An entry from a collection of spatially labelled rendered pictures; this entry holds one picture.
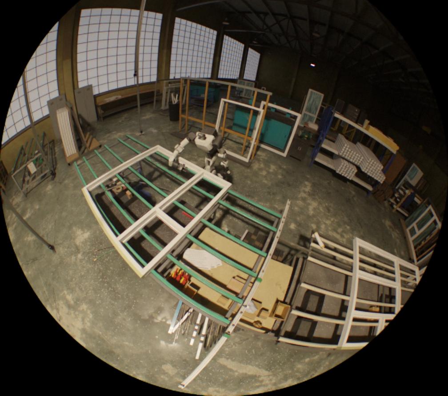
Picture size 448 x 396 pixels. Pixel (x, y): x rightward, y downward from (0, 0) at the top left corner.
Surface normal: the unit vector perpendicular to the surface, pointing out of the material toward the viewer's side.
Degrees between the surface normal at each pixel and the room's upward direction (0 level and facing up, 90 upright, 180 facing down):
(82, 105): 90
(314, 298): 0
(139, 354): 0
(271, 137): 90
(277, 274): 0
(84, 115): 90
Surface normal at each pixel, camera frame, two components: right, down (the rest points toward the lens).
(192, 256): 0.14, -0.77
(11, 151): 0.85, 0.41
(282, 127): -0.50, 0.48
